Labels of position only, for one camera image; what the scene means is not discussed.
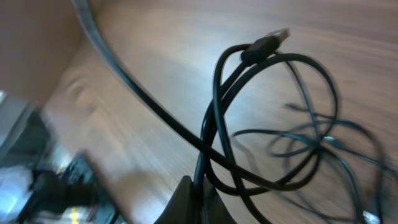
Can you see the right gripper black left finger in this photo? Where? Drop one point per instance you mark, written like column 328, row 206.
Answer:
column 180, row 206

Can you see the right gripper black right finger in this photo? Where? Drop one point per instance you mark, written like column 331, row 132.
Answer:
column 213, row 208

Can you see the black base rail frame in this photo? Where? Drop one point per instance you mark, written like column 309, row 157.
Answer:
column 29, row 187

